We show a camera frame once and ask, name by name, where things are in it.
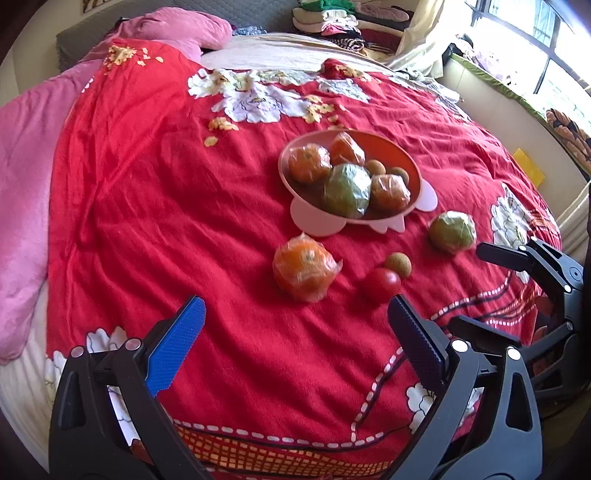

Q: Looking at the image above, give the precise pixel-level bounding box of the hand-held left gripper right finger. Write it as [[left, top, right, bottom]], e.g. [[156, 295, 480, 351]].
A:
[[387, 294, 543, 480]]

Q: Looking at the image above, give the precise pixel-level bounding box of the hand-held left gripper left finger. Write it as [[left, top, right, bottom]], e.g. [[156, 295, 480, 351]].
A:
[[48, 295, 213, 480]]

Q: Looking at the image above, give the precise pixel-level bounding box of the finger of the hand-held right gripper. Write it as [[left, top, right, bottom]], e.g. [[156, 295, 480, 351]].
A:
[[449, 316, 575, 365], [476, 237, 585, 297]]

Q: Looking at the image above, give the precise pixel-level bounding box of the pink bowl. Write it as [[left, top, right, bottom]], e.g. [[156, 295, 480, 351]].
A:
[[277, 129, 438, 237]]

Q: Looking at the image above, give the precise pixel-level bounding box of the plastic-wrapped orange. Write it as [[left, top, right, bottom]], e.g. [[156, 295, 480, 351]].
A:
[[271, 233, 343, 303], [329, 131, 366, 166], [369, 174, 411, 214], [287, 144, 333, 184]]

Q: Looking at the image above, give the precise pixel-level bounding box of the plastic-wrapped green citrus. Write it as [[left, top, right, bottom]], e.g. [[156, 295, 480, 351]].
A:
[[322, 163, 373, 219], [428, 211, 477, 254]]

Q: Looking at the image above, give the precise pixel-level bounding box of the red tomato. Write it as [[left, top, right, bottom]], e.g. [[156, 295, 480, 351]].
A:
[[361, 268, 402, 303]]

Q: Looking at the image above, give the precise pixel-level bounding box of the yellow paper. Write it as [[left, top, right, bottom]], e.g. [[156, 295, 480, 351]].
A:
[[513, 148, 546, 188]]

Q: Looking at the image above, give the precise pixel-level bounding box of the red floral blanket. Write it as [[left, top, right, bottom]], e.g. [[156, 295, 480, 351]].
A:
[[46, 44, 564, 480]]

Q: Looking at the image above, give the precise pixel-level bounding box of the brown orange striped cloth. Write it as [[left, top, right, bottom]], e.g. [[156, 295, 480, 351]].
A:
[[546, 108, 591, 174]]

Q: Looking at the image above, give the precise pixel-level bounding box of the cream ribbed mattress pad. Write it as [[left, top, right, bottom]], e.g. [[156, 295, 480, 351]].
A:
[[0, 281, 61, 444]]

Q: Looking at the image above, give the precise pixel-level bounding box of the green-edged window ledge cushion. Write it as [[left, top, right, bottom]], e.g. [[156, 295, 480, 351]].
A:
[[450, 53, 591, 181]]

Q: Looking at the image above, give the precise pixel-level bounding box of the grey striped cloth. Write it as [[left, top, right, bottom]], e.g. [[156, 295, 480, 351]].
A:
[[392, 69, 472, 123]]

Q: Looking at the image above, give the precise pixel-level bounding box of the clothes heap on ledge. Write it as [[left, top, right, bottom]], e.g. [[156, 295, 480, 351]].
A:
[[443, 34, 513, 81]]

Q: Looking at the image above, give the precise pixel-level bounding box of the window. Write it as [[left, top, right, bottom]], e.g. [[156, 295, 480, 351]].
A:
[[466, 0, 591, 116]]

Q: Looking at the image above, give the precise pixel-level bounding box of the pink quilt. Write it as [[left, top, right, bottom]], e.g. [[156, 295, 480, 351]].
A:
[[0, 7, 233, 365]]

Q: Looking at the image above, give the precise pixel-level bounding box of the cream curtain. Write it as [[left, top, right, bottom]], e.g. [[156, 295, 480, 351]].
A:
[[385, 0, 476, 70]]

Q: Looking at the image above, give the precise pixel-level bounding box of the pile of folded clothes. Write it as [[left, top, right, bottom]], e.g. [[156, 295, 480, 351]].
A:
[[292, 0, 416, 54]]

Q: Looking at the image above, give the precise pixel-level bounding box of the beige bed sheet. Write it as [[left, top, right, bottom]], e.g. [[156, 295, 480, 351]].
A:
[[201, 32, 393, 75]]

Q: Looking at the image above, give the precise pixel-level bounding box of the pink pillow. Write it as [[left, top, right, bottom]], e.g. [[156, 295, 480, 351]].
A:
[[56, 0, 301, 72]]

